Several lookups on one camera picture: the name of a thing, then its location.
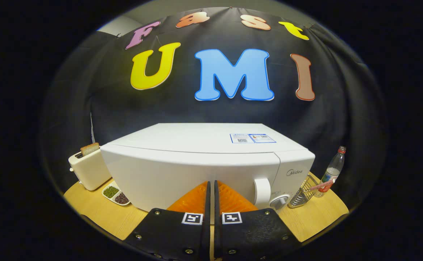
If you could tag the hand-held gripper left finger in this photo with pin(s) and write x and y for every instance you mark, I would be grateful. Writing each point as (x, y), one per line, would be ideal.
(206, 235)

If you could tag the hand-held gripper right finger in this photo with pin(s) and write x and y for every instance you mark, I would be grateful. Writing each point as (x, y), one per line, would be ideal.
(218, 235)

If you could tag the white microwave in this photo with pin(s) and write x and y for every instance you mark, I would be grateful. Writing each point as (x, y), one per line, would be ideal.
(197, 170)

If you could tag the white divided bean dish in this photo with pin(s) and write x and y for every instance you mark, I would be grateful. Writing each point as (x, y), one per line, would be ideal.
(116, 194)

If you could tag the red white striped straw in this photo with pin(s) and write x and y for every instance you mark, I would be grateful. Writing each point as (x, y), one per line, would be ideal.
(320, 185)

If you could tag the clear plastic water bottle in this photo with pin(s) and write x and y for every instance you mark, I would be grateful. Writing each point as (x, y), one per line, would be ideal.
(332, 170)

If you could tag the cream toaster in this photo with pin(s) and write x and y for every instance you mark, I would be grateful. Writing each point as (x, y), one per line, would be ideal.
(90, 170)

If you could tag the brown toast slice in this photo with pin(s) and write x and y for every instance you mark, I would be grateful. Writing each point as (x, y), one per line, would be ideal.
(90, 149)

